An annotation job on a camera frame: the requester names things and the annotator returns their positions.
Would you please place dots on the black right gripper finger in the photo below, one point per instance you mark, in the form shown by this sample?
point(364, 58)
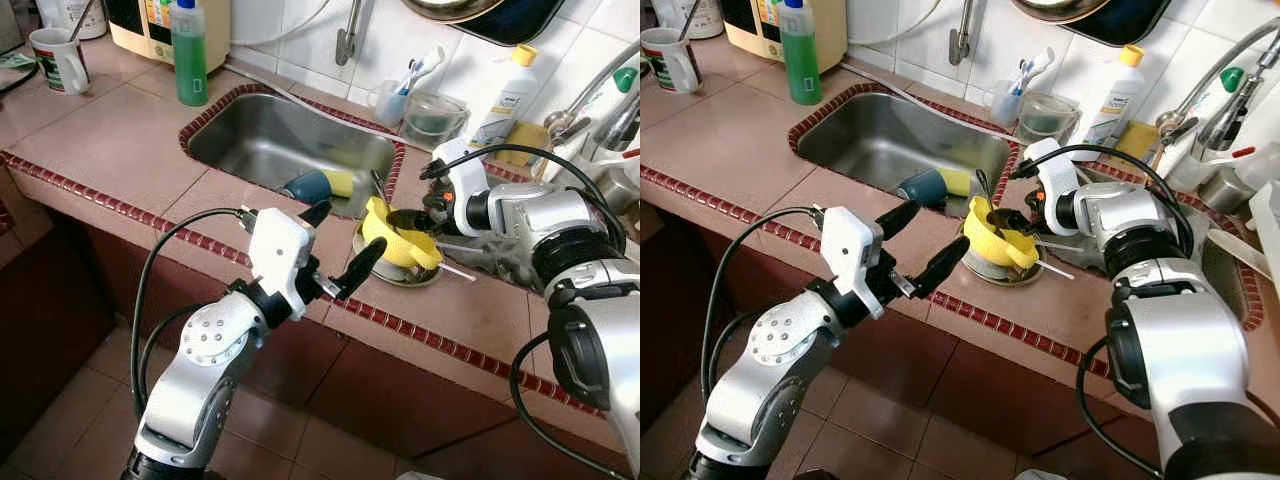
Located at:
point(418, 230)
point(1008, 216)
point(410, 216)
point(1015, 230)

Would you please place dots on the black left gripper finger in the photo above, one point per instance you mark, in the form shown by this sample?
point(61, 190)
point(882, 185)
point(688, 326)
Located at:
point(940, 265)
point(360, 268)
point(898, 218)
point(315, 214)

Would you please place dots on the dark blue mug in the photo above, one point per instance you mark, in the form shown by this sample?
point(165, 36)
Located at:
point(308, 186)
point(920, 187)

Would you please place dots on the yellow plastic bowl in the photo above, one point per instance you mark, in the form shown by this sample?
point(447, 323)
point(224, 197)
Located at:
point(385, 238)
point(985, 240)

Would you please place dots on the metal fork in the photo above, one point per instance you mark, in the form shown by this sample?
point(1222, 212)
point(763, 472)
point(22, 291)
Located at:
point(378, 185)
point(983, 185)

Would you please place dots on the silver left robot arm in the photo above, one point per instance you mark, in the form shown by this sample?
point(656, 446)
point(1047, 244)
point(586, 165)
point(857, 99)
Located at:
point(200, 380)
point(770, 380)

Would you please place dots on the stainless steel plate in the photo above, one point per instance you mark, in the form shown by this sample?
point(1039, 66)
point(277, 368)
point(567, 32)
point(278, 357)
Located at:
point(385, 277)
point(990, 275)

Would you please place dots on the dark yellow scouring sponge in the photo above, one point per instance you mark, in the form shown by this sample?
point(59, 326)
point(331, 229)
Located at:
point(1137, 140)
point(525, 140)

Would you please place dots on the clear toothbrush cup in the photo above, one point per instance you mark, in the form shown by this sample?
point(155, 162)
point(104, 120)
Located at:
point(388, 105)
point(1003, 105)

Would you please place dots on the white bottle yellow cap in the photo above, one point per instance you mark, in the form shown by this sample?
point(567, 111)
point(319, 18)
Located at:
point(1115, 100)
point(508, 100)

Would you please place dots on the white blue toothbrush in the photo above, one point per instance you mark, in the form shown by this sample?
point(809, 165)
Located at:
point(422, 68)
point(1032, 68)

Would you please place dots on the green dish soap bottle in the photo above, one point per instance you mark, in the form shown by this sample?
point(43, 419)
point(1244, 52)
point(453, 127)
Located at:
point(800, 70)
point(190, 70)

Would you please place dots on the clear plastic utensil cup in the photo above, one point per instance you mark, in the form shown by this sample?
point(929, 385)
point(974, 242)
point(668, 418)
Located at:
point(1215, 168)

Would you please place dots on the stainless steel cup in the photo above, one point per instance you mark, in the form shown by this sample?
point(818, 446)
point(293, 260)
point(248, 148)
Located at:
point(1222, 192)

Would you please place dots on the chrome gooseneck faucet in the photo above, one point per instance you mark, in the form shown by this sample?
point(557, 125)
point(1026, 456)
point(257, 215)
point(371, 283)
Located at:
point(590, 95)
point(1215, 70)

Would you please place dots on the white rice paddle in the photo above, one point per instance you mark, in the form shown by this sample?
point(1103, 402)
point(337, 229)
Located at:
point(1235, 248)

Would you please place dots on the hanging metal wok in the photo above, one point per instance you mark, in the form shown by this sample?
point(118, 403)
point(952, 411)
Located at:
point(1110, 18)
point(500, 18)

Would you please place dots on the white bottle green cap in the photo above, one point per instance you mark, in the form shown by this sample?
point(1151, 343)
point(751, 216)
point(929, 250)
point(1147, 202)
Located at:
point(612, 95)
point(1215, 100)

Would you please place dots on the dark brown side cabinet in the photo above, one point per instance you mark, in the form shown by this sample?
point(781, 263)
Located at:
point(50, 320)
point(670, 320)

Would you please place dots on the clear plastic jug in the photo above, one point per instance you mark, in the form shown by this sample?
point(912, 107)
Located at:
point(1262, 165)

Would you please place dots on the beige water ioniser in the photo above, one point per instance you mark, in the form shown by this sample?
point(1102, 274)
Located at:
point(750, 35)
point(140, 40)

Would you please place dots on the white dish rack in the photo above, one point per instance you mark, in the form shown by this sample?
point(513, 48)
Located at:
point(1270, 230)

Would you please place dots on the white printed mug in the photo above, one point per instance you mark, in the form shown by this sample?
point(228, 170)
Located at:
point(668, 65)
point(55, 65)

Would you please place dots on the white plastic jar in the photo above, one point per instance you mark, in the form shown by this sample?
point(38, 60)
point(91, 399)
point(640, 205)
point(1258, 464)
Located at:
point(60, 15)
point(700, 15)

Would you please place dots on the long metal spoon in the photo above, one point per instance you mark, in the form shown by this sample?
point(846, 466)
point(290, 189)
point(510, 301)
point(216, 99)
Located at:
point(80, 20)
point(688, 20)

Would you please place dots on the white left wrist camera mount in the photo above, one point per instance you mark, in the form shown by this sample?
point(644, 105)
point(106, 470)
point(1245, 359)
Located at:
point(848, 250)
point(280, 250)

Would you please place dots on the chrome wall tap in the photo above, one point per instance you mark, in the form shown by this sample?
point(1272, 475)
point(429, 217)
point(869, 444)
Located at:
point(962, 40)
point(350, 40)

